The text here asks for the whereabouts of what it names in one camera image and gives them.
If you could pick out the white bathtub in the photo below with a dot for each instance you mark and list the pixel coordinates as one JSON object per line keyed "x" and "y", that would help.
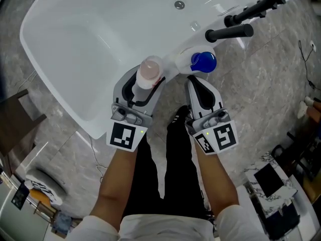
{"x": 87, "y": 46}

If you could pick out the pink white plastic bottle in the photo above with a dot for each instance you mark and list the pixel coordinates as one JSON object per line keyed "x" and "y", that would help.
{"x": 149, "y": 69}

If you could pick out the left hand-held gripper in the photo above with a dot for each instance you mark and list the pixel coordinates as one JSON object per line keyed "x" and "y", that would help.
{"x": 125, "y": 134}

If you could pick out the black curved bathtub faucet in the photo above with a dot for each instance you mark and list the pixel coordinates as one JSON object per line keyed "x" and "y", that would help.
{"x": 250, "y": 11}

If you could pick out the person's right forearm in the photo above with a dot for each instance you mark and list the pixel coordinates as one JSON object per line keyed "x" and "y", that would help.
{"x": 215, "y": 179}

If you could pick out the white power strip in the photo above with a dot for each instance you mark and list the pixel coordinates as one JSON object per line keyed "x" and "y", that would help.
{"x": 312, "y": 45}

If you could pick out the person's black trousers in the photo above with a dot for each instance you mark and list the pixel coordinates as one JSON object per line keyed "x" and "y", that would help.
{"x": 180, "y": 172}

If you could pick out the black hand shower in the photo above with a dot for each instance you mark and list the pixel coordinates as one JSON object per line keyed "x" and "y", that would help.
{"x": 230, "y": 32}

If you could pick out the dark wooden cabinet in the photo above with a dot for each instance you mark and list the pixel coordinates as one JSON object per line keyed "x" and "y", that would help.
{"x": 15, "y": 119}

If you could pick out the person's right black shoe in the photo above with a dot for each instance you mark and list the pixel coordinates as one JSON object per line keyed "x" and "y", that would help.
{"x": 181, "y": 113}

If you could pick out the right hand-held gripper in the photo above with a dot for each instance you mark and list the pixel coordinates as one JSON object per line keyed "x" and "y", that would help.
{"x": 218, "y": 134}

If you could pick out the white bottle with blue cap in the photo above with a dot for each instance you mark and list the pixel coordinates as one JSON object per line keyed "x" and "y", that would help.
{"x": 203, "y": 60}

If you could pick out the person's left forearm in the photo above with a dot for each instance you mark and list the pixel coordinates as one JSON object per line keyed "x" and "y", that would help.
{"x": 115, "y": 184}

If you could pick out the marble-patterned cabinet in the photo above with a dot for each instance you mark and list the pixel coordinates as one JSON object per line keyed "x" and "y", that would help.
{"x": 288, "y": 188}

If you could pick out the person's white shirt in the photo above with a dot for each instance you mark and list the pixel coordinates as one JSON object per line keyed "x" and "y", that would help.
{"x": 150, "y": 228}

